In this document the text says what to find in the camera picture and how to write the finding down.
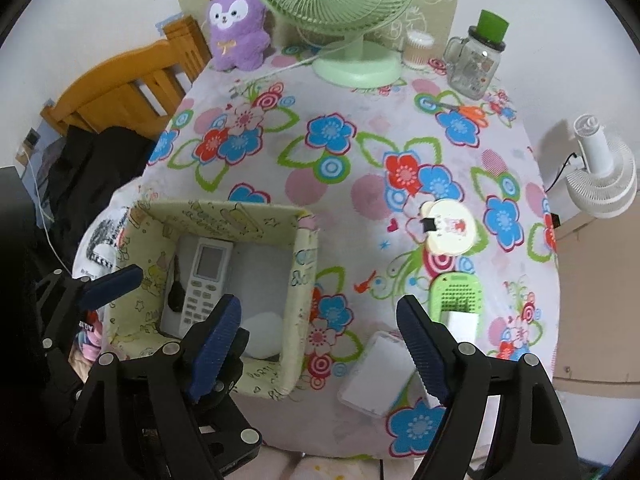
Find round cream bear mirror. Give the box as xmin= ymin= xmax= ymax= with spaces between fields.
xmin=420 ymin=198 xmax=477 ymax=257

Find clear plastic case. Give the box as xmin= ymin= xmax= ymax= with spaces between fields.
xmin=337 ymin=330 xmax=416 ymax=418

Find yellow birthday storage box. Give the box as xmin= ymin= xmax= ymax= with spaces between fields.
xmin=102 ymin=200 xmax=319 ymax=400

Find orange scissors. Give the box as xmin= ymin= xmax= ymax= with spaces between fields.
xmin=436 ymin=103 xmax=488 ymax=128

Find floral tablecloth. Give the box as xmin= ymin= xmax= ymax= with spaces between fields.
xmin=143 ymin=47 xmax=560 ymax=458

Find white round container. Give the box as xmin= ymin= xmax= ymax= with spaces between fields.
xmin=241 ymin=312 xmax=283 ymax=360

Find green desk fan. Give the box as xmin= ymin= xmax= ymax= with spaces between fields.
xmin=262 ymin=0 xmax=412 ymax=89

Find cotton swab container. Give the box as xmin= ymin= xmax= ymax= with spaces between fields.
xmin=401 ymin=29 xmax=435 ymax=70

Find black clothing pile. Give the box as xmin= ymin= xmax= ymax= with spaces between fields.
xmin=24 ymin=126 xmax=155 ymax=278

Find white floor fan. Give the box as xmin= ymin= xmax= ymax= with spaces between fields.
xmin=564 ymin=114 xmax=638 ymax=219

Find white printed bag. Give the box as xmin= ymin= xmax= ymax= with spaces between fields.
xmin=72 ymin=205 xmax=130 ymax=280

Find black key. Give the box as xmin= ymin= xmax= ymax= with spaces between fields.
xmin=167 ymin=256 xmax=186 ymax=313

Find glass mug jar green lid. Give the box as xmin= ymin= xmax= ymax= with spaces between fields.
xmin=442 ymin=10 xmax=509 ymax=101

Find white power adapter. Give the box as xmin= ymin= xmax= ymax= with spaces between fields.
xmin=416 ymin=312 xmax=480 ymax=408

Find white remote control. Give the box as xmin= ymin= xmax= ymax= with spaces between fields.
xmin=179 ymin=237 xmax=233 ymax=337

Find purple plush toy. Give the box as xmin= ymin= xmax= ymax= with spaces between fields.
xmin=206 ymin=0 xmax=270 ymax=72

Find orange wooden chair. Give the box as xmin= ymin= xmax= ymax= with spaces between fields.
xmin=41 ymin=15 xmax=212 ymax=140

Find cardboard box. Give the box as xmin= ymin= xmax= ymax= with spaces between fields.
xmin=553 ymin=202 xmax=639 ymax=399

